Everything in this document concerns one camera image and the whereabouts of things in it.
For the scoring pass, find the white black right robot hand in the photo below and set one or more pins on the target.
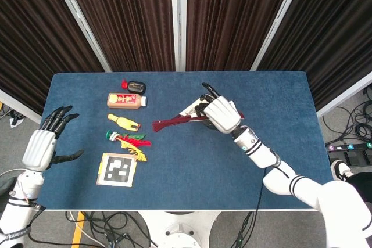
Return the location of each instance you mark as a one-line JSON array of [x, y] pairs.
[[222, 114]]

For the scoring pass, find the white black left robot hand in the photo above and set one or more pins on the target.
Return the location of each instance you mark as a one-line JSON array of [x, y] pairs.
[[39, 149]]

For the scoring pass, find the paper folding fan red ribs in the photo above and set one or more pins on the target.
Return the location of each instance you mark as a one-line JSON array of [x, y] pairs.
[[171, 122]]

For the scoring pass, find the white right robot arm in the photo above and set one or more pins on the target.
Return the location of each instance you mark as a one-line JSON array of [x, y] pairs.
[[261, 152]]

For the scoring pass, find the blue felt table mat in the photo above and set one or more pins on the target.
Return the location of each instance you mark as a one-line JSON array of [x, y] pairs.
[[189, 172]]

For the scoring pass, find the black white marker tag board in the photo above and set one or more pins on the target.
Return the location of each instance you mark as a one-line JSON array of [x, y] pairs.
[[117, 169]]

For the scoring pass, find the yellow rubber chicken toy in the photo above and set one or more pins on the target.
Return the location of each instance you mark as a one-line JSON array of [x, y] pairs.
[[123, 121]]

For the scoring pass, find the black ink bottle red cap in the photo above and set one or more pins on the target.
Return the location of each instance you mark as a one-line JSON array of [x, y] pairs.
[[136, 86]]

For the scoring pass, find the feather shuttlecock green base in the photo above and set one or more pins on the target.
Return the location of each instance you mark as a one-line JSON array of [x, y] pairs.
[[130, 142]]

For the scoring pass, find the brown bottle red label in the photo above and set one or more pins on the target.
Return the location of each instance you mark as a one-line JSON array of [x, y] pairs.
[[125, 100]]

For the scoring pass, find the brown pleated partition panel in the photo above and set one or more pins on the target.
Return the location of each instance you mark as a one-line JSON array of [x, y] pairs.
[[232, 12], [130, 12], [334, 27], [29, 41]]

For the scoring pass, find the black white sneaker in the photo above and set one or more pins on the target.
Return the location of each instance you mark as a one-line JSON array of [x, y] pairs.
[[341, 171]]

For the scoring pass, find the black foot pedal board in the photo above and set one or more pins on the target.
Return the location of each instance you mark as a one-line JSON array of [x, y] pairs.
[[353, 158]]

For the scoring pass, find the black trouser leg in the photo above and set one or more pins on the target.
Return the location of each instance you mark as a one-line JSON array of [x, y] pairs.
[[361, 184]]

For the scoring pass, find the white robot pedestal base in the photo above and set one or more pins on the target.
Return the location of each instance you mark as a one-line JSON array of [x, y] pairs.
[[180, 230]]

